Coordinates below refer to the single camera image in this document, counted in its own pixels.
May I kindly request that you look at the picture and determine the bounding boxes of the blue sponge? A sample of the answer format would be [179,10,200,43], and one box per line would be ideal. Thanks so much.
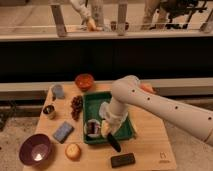
[53,122,74,144]

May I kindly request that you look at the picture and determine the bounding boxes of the purple bowl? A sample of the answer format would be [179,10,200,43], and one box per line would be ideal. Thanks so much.
[19,134,52,166]

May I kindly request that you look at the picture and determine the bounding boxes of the round yellow pastry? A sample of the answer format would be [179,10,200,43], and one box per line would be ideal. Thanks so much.
[65,143,81,160]

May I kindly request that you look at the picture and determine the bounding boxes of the black handled brush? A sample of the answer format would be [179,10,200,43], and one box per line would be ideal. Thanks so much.
[101,120,121,152]

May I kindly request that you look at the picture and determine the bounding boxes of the bunch of dark grapes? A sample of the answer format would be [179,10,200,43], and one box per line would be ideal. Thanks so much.
[71,96,83,121]

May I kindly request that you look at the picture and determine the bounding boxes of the person legs in background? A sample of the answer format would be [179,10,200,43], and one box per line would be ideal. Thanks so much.
[141,0,167,30]

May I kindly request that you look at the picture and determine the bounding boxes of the green plastic tray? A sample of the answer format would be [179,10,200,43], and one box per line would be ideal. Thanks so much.
[83,91,133,145]

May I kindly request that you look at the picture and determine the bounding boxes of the orange carrot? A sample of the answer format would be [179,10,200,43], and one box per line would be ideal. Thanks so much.
[140,84,156,94]

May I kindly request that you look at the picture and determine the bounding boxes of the orange bowl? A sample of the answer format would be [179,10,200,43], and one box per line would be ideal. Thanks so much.
[75,74,94,91]

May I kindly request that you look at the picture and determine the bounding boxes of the light blue cup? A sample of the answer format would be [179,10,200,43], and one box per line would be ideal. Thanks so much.
[51,84,65,99]

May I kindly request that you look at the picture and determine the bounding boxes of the black office chair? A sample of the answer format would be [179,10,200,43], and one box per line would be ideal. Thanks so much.
[161,0,207,29]

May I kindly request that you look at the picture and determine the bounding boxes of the black rectangular block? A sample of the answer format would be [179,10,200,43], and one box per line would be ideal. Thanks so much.
[111,153,135,168]

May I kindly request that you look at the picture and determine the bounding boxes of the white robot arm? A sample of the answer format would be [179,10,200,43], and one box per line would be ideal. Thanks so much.
[98,75,213,146]

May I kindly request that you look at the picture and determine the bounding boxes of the small metal can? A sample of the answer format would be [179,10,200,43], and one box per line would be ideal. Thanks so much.
[43,105,56,119]

